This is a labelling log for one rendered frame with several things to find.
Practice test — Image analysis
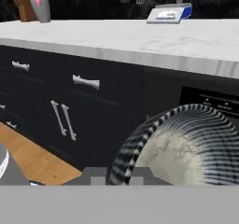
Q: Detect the grey vase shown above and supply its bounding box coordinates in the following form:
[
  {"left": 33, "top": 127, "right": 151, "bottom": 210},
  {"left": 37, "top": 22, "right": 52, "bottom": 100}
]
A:
[{"left": 29, "top": 0, "right": 52, "bottom": 24}]

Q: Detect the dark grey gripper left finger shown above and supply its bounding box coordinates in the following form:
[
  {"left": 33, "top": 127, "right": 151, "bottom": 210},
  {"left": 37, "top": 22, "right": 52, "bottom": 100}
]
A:
[{"left": 62, "top": 166, "right": 108, "bottom": 187}]

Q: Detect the black dishwasher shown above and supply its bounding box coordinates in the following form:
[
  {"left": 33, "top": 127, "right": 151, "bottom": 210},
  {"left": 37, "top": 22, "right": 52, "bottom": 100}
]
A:
[{"left": 179, "top": 85, "right": 239, "bottom": 130}]

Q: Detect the black cupboard door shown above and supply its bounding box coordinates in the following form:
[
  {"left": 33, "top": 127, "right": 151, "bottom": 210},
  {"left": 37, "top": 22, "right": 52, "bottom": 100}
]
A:
[
  {"left": 29, "top": 89, "right": 68, "bottom": 151},
  {"left": 62, "top": 91, "right": 141, "bottom": 173}
]

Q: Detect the white blue kitchen scale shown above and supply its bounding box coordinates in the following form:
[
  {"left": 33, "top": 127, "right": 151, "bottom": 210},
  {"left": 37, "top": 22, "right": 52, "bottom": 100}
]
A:
[{"left": 146, "top": 2, "right": 193, "bottom": 25}]

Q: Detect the silver cupboard door handle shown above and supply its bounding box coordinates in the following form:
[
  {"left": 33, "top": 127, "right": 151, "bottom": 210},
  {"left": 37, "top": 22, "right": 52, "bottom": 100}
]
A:
[
  {"left": 49, "top": 99, "right": 68, "bottom": 137},
  {"left": 60, "top": 103, "right": 77, "bottom": 142}
]

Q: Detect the black drawer front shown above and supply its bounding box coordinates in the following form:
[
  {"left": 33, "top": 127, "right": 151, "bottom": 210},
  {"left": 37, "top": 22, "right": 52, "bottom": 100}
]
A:
[
  {"left": 63, "top": 54, "right": 145, "bottom": 111},
  {"left": 0, "top": 45, "right": 67, "bottom": 89}
]

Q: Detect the black white striped bowl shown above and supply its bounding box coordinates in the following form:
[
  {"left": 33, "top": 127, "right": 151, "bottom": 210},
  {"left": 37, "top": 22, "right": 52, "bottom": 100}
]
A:
[{"left": 107, "top": 103, "right": 239, "bottom": 187}]

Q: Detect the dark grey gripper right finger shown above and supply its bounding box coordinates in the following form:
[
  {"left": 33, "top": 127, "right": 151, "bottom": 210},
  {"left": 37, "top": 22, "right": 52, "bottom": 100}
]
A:
[{"left": 128, "top": 166, "right": 174, "bottom": 187}]

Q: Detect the brown wooden pot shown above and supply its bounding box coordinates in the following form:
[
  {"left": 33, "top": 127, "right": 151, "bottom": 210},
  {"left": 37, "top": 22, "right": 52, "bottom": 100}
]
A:
[{"left": 7, "top": 0, "right": 39, "bottom": 23}]

